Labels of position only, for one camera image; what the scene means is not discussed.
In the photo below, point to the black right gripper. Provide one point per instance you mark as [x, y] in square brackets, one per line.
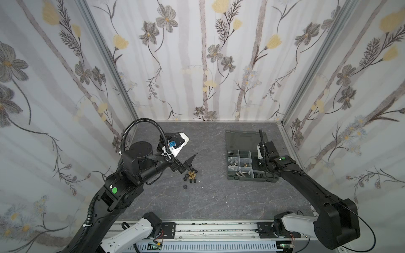
[264, 147]

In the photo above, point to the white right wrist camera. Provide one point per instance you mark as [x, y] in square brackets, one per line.
[260, 156]

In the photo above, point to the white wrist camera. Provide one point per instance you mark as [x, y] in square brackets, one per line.
[260, 156]
[174, 144]

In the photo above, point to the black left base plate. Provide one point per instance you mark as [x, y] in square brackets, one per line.
[167, 231]

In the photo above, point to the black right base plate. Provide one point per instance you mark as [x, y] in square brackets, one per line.
[267, 230]

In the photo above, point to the white slotted cable duct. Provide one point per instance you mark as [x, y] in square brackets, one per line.
[210, 247]

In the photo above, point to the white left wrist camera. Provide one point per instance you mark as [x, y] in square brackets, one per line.
[174, 144]

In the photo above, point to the brass wing nuts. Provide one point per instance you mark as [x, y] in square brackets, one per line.
[192, 176]

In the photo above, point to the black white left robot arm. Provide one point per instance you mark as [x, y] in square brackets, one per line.
[137, 166]

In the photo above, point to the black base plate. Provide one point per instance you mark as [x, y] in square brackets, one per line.
[167, 231]
[267, 230]

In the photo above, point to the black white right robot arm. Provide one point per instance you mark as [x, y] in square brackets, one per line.
[337, 222]

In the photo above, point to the green plastic organizer box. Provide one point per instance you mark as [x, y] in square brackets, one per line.
[242, 157]

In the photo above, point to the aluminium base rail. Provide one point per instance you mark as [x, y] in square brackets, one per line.
[233, 230]

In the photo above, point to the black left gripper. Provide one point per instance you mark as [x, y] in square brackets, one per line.
[175, 165]

